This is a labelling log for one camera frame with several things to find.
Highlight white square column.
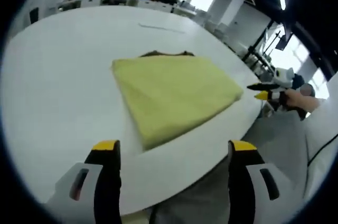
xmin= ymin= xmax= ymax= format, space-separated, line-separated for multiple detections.
xmin=208 ymin=0 xmax=270 ymax=40

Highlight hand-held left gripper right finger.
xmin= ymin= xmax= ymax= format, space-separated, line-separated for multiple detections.
xmin=227 ymin=139 xmax=304 ymax=224

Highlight row of white low cabinets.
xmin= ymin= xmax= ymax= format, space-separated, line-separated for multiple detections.
xmin=58 ymin=0 xmax=180 ymax=11

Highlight black square panel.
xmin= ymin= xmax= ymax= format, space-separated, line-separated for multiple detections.
xmin=29 ymin=7 xmax=40 ymax=24

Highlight black equipment stand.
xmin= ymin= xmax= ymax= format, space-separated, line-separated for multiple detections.
xmin=242 ymin=20 xmax=294 ymax=69

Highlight thin black cable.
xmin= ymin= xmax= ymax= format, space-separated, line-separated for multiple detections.
xmin=307 ymin=133 xmax=338 ymax=166

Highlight yellow garment blue grey sleeves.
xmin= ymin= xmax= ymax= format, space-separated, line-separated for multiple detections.
xmin=110 ymin=49 xmax=244 ymax=151

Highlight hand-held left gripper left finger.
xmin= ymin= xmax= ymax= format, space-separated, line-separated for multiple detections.
xmin=46 ymin=139 xmax=122 ymax=224

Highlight person's right hand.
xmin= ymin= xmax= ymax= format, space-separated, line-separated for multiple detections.
xmin=281 ymin=88 xmax=320 ymax=113

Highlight person's white coat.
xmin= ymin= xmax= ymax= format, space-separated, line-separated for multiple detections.
xmin=303 ymin=73 xmax=338 ymax=203

